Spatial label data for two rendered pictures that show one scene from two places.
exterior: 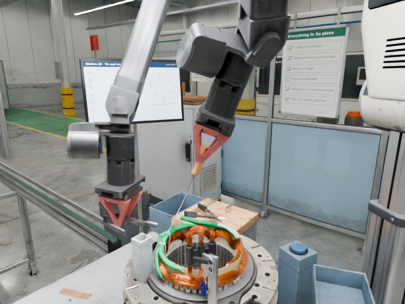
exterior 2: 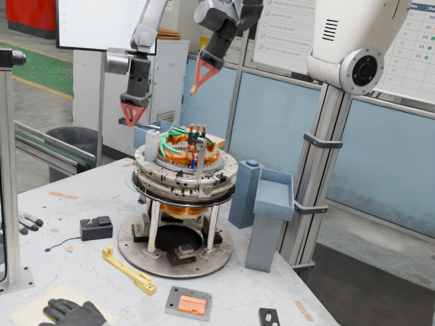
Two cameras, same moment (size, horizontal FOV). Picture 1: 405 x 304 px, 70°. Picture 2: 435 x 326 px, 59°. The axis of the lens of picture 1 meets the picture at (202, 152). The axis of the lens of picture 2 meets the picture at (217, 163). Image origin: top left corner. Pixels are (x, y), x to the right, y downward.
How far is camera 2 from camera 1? 0.60 m
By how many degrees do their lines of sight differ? 14
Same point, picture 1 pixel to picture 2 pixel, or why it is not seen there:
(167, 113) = not seen: hidden behind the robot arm
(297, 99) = (271, 49)
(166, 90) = not seen: hidden behind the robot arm
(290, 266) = (245, 174)
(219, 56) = (221, 19)
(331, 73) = (309, 26)
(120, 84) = (145, 23)
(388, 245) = (311, 161)
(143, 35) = not seen: outside the picture
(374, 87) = (316, 50)
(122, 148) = (144, 69)
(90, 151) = (121, 68)
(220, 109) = (216, 52)
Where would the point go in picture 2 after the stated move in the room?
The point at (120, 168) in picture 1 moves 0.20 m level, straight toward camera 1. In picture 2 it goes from (140, 84) to (160, 103)
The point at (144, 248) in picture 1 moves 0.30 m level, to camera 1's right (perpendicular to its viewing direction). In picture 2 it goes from (155, 138) to (255, 147)
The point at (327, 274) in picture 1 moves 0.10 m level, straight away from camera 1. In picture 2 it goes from (268, 174) to (274, 165)
